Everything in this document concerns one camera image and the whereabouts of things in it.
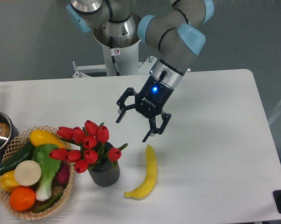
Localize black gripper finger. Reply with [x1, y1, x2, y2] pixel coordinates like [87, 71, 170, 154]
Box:
[142, 112, 172, 142]
[116, 87, 137, 123]

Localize yellow squash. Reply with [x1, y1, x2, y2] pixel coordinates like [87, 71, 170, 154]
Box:
[29, 129, 66, 148]

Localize red tulip bouquet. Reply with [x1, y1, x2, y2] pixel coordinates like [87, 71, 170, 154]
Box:
[49, 120, 128, 174]

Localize dark green cucumber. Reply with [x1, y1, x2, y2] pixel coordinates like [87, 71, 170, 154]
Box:
[0, 140, 35, 176]

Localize dark grey ribbed vase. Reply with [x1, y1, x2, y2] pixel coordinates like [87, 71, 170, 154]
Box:
[87, 142, 120, 187]

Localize woven wicker basket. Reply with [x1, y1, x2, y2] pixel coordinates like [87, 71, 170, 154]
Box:
[0, 126, 74, 220]

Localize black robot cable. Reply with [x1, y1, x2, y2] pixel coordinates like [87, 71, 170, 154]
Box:
[109, 36, 120, 76]

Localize green chili pepper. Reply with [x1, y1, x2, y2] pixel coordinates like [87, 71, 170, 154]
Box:
[32, 191, 63, 213]

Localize purple sweet potato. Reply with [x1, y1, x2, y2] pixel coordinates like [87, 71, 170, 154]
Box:
[55, 161, 70, 184]

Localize white round radish slice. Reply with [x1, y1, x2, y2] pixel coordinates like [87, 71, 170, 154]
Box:
[14, 160, 42, 186]

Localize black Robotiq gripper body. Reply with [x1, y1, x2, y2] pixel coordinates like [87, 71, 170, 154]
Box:
[135, 75, 174, 118]

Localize green bok choy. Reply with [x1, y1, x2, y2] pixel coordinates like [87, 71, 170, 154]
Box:
[32, 144, 61, 201]

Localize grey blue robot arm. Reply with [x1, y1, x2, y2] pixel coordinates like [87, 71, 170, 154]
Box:
[66, 0, 214, 136]

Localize yellow banana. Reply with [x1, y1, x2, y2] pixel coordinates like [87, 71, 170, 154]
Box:
[123, 145, 158, 200]

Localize yellow bell pepper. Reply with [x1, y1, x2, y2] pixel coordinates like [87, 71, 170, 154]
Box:
[0, 170, 20, 192]

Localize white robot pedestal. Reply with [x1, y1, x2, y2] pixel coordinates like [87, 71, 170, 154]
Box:
[72, 41, 157, 78]

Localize orange fruit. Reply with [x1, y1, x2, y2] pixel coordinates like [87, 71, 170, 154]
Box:
[9, 186, 36, 211]

